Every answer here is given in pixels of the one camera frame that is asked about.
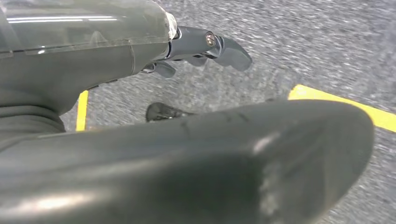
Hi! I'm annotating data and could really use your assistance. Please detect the yellow floor tape outline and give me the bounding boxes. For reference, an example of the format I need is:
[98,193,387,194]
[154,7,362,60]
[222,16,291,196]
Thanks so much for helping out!
[75,84,396,133]

